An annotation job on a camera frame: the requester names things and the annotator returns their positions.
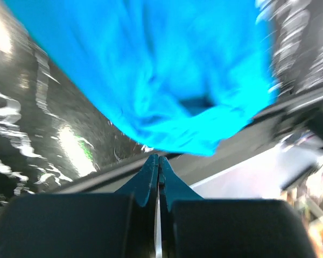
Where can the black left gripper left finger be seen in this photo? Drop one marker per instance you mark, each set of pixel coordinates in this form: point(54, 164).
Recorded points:
point(118, 224)

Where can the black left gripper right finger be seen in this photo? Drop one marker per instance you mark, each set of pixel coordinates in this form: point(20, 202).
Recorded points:
point(193, 226)

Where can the blue t-shirt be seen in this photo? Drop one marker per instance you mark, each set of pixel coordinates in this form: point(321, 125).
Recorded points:
point(178, 76)

